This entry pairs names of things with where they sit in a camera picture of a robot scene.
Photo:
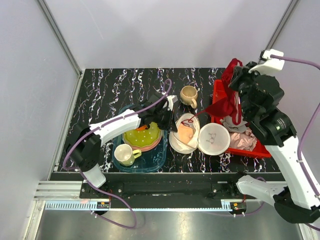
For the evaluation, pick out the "pink plate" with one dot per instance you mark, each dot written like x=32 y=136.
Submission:
x=147 y=148

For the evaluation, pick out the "red bra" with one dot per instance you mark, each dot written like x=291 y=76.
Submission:
x=227 y=106

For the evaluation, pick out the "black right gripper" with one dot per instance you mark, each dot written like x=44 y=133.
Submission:
x=240 y=73

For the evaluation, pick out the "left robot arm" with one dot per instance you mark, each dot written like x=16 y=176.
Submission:
x=87 y=140

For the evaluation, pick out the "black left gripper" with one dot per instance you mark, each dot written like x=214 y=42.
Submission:
x=170 y=124

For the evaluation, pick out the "cream and yellow mug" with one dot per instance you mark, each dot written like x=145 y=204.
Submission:
x=125 y=155

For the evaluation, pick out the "red plastic bin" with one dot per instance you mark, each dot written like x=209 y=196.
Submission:
x=259 y=151

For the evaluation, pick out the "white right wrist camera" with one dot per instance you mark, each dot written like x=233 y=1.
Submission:
x=271 y=65

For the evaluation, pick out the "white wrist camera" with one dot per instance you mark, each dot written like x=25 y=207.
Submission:
x=271 y=65
x=172 y=99

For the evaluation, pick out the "peach bra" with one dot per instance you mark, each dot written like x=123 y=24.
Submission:
x=185 y=133

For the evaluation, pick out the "green polka dot bowl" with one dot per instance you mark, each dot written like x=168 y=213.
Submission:
x=142 y=138

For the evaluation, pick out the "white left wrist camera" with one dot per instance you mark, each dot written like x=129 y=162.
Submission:
x=172 y=99

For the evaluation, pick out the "teal transparent plastic tub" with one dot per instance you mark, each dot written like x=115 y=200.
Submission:
x=149 y=161

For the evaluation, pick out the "pink bra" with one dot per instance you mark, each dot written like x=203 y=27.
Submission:
x=243 y=141

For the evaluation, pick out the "orange mug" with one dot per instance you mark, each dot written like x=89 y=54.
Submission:
x=141 y=128

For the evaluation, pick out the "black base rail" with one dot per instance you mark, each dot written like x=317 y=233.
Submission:
x=165 y=190

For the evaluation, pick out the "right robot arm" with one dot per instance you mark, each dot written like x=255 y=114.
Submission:
x=296 y=201

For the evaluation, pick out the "grey bra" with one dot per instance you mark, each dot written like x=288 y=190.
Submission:
x=227 y=122

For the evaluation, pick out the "beige ceramic mug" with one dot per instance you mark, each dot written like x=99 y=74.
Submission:
x=188 y=96

